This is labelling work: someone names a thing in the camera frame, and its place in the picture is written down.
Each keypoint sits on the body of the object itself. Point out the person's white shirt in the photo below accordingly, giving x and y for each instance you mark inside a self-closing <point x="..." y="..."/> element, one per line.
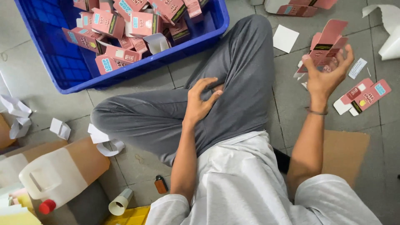
<point x="243" y="187"/>

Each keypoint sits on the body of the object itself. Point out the small clear bottle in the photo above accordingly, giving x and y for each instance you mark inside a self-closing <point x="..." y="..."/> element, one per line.
<point x="328" y="66"/>

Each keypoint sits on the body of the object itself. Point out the white plastic container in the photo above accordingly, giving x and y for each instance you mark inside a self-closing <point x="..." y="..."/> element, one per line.
<point x="12" y="168"/>

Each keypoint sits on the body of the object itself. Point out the small brown bottle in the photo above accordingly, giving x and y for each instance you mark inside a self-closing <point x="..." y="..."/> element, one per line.
<point x="161" y="185"/>

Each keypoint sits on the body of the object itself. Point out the white jerrycan with red cap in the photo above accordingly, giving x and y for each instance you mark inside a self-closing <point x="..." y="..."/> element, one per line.
<point x="54" y="176"/>

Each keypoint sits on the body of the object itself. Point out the tiny white paper scrap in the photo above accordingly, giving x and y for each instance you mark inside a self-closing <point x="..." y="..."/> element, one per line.
<point x="304" y="85"/>

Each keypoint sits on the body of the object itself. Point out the stack of pale paper sheets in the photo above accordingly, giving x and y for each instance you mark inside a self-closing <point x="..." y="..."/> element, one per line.
<point x="15" y="212"/>

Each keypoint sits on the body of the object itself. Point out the pile of folded pink cartons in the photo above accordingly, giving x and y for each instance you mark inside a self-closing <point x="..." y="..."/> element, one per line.
<point x="109" y="23"/>

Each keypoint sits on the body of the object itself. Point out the person's right hand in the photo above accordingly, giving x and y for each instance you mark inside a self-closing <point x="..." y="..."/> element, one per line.
<point x="322" y="86"/>

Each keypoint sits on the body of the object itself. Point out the blue plastic crate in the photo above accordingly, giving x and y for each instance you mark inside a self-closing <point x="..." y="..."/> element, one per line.
<point x="68" y="67"/>

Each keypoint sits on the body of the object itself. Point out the flat pink carton blank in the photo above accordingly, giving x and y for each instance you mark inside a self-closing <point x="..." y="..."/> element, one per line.
<point x="352" y="93"/>
<point x="375" y="91"/>

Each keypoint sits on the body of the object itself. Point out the white carton piece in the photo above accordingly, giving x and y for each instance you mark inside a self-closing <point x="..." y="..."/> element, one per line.
<point x="272" y="5"/>

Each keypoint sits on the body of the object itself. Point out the looped white paper strip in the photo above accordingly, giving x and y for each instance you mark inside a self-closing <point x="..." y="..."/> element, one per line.
<point x="100" y="137"/>

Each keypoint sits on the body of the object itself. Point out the small white paper label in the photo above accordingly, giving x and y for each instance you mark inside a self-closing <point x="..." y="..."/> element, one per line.
<point x="357" y="68"/>

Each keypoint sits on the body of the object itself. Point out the folded white paper scrap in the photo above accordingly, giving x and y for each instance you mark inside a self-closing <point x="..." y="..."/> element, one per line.
<point x="61" y="128"/>

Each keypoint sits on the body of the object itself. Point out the pink carton box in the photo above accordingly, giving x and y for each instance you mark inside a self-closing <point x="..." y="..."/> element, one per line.
<point x="331" y="36"/>

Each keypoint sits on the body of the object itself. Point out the brown cardboard box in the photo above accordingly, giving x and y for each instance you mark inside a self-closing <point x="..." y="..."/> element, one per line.
<point x="90" y="157"/>

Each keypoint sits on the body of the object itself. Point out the yellow plastic tray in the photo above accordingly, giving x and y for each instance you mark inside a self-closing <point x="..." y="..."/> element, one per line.
<point x="131" y="217"/>

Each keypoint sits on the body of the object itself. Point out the person's left hand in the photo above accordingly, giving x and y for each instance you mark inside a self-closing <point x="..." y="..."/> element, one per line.
<point x="195" y="104"/>

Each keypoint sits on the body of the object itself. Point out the white square card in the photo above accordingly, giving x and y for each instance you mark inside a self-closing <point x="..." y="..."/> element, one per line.
<point x="286" y="39"/>

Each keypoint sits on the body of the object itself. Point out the crumpled white paper strips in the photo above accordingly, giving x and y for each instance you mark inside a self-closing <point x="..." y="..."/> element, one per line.
<point x="15" y="107"/>

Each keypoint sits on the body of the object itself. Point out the pink carton with dark edge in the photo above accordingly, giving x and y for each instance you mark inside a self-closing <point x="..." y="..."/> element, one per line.
<point x="297" y="11"/>

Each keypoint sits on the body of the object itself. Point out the plain pink carton flap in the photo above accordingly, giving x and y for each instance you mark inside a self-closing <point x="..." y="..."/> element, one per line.
<point x="325" y="3"/>

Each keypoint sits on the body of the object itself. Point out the cream paper tube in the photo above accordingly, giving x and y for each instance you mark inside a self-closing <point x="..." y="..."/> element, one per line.
<point x="120" y="202"/>

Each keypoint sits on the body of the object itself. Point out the flat brown cardboard sheet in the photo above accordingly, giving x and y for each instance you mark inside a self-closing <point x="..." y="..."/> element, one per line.
<point x="345" y="153"/>

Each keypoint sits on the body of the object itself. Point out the person's grey trousers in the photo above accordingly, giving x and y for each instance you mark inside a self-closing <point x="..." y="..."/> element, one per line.
<point x="237" y="93"/>

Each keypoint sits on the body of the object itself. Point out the curled white paper sheet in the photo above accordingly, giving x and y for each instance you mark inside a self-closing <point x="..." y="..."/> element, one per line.
<point x="390" y="43"/>

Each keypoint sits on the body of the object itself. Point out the brown cardboard piece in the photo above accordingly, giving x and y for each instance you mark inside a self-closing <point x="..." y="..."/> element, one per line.
<point x="4" y="132"/>

